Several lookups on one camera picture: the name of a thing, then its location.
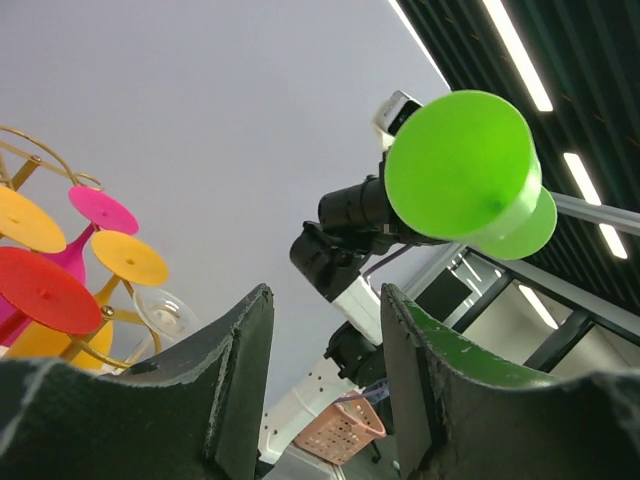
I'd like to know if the clear glass wine glass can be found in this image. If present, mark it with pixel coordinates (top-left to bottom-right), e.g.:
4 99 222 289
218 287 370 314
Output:
103 287 203 366

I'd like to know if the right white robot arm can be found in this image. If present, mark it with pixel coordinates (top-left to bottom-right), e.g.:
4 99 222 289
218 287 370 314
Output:
256 173 639 479

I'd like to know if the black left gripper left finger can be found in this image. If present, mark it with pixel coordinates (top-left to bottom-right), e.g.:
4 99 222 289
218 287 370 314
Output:
1 284 274 479

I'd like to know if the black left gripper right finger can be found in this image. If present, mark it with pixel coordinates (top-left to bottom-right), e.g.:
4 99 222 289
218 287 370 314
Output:
380 284 639 479

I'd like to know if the pink plastic wine glass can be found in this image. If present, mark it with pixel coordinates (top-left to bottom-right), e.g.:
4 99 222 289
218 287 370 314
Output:
0 185 141 346

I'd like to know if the red plastic wine glass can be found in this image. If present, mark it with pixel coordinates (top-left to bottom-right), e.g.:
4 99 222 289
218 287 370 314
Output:
1 246 102 342

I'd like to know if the yellow plastic wine glass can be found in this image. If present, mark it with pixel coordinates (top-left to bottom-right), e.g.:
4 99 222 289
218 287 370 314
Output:
4 230 169 372

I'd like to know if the gold wire glass rack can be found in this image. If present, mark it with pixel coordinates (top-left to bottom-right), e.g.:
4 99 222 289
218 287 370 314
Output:
1 126 143 370

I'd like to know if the pink plastic basket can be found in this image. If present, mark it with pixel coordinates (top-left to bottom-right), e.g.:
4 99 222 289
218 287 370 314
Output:
293 392 387 466

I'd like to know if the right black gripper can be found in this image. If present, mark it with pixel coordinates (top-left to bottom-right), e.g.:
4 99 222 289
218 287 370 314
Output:
318 149 451 251

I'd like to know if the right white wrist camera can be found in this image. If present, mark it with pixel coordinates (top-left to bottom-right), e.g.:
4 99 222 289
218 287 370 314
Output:
373 90 423 152

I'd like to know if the green plastic wine glass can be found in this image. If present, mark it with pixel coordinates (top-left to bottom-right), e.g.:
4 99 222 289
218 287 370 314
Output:
384 90 558 260

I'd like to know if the orange plastic wine glass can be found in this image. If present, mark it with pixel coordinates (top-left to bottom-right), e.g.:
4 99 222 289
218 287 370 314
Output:
1 186 67 253

